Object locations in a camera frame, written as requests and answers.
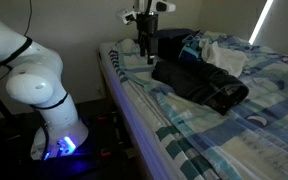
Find thin black wall cable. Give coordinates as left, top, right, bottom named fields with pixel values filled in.
left=23, top=0, right=34, bottom=37

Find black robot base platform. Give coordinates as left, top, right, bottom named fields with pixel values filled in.
left=0, top=111, right=135, bottom=180

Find wooden bed frame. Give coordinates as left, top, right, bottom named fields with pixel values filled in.
left=96, top=51, right=142, bottom=180

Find blue checked duvet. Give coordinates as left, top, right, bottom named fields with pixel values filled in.
left=108, top=30, right=288, bottom=180

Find white mattress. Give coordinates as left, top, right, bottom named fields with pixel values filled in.
left=98, top=41, right=178, bottom=180

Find dark blue jeans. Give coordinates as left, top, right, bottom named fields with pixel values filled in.
left=151, top=60, right=250, bottom=116

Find red handled clamp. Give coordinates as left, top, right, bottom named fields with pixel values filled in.
left=96, top=114, right=113, bottom=123
left=99, top=149, right=113, bottom=158

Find black garment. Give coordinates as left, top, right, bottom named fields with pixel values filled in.
left=154, top=33, right=203, bottom=64

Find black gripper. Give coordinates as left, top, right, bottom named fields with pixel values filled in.
left=135, top=11, right=160, bottom=65

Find white garment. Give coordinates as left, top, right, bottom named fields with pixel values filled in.
left=199, top=39, right=249, bottom=78

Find teal striped garment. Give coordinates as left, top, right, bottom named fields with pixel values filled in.
left=178, top=34, right=209, bottom=65

